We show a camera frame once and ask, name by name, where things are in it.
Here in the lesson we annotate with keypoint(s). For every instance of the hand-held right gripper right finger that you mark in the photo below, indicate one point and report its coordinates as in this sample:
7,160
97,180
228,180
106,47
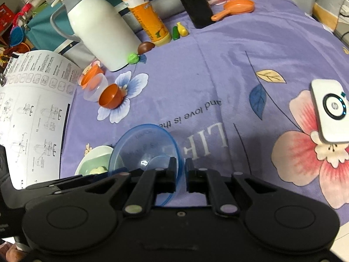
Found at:
190,177

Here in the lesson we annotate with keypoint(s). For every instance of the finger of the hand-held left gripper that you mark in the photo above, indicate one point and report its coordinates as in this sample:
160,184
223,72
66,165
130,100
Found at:
54,184

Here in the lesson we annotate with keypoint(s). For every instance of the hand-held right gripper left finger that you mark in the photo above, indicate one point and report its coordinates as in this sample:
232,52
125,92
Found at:
171,174

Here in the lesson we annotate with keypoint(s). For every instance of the white round plate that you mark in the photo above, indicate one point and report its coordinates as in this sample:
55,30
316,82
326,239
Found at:
83,163

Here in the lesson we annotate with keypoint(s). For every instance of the blue translucent bowl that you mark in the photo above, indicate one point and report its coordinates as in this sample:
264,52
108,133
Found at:
144,147

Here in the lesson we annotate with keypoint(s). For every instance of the printed instruction sheet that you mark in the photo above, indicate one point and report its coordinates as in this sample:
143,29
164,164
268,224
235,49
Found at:
32,109

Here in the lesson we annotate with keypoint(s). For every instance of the clear plastic bowl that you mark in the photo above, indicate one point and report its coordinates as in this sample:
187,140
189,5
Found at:
94,94

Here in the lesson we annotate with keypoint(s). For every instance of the red-brown plastic bowl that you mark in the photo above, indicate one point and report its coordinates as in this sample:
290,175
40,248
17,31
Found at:
110,97

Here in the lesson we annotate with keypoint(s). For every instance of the purple floral tablecloth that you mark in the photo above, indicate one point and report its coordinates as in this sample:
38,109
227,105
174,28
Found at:
218,73

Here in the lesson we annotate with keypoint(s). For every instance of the orange plastic bowl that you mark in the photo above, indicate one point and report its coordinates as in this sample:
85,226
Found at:
91,76

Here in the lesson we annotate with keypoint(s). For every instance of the green toy vegetable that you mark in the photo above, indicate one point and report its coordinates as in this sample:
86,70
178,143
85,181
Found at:
133,58

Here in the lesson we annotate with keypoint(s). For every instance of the brown toy fruit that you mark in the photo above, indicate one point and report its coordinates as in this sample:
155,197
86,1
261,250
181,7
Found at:
145,47

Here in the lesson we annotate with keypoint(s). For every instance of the sunflower decoration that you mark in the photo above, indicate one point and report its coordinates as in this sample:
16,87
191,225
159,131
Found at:
4,57

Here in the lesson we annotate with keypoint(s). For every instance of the green toy cucumber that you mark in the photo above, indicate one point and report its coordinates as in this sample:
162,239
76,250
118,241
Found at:
176,32

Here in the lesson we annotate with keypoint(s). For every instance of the yellow toy banana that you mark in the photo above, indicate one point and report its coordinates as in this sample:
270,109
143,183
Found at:
182,30

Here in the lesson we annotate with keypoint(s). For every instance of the white portable device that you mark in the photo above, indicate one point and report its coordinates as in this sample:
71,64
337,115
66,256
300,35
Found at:
327,109

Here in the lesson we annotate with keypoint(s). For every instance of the teal felt item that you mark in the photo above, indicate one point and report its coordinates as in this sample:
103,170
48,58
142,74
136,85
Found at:
17,36

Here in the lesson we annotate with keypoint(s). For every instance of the white thermos jug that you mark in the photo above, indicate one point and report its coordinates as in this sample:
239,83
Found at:
101,32

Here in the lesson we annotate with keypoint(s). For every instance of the orange detergent bottle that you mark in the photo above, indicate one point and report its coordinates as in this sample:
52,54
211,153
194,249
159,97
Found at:
144,13

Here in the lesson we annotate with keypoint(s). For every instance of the black thermos bottle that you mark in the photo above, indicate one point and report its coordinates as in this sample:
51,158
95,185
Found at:
195,2

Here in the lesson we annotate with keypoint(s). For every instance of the red box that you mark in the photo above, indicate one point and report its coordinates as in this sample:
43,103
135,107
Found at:
6,16

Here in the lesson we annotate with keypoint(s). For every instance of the orange toy pan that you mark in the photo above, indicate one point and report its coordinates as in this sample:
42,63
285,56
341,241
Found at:
240,6

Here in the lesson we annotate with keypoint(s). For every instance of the wooden furniture edge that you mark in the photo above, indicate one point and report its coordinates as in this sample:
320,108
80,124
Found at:
324,13

